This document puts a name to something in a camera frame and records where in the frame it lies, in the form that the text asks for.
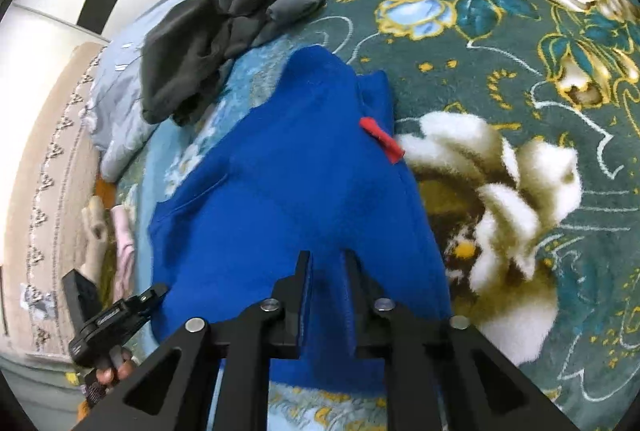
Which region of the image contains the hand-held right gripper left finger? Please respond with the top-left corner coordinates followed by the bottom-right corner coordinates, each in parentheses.
top-left (75, 251), bottom-right (313, 431)

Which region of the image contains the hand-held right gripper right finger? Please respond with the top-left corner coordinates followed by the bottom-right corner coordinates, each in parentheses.
top-left (344, 250), bottom-right (581, 431)

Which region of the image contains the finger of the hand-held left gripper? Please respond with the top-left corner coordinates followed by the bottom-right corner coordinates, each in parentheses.
top-left (126, 282), bottom-right (169, 318)

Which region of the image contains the blue sweatshirt with cartoon print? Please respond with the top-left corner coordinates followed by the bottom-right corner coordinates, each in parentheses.
top-left (148, 45), bottom-right (453, 399)

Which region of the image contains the person's left hand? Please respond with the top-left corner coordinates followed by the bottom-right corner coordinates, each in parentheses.
top-left (82, 346), bottom-right (136, 407)

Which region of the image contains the folded olive green garment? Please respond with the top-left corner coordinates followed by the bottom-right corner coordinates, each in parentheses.
top-left (100, 256), bottom-right (119, 307)

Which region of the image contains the folded pink garment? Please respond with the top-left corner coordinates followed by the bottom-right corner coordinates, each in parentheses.
top-left (111, 205), bottom-right (137, 307)

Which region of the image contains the light grey-blue quilt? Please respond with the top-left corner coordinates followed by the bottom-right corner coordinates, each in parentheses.
top-left (90, 0), bottom-right (416, 184)

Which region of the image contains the beige quilted headboard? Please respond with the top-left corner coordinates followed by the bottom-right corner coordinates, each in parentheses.
top-left (2, 42), bottom-right (113, 357)

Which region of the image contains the dark grey garment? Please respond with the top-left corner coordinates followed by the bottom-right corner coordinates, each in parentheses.
top-left (139, 0), bottom-right (331, 127)

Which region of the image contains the teal floral blanket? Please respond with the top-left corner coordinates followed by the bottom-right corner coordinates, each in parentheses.
top-left (115, 0), bottom-right (640, 431)

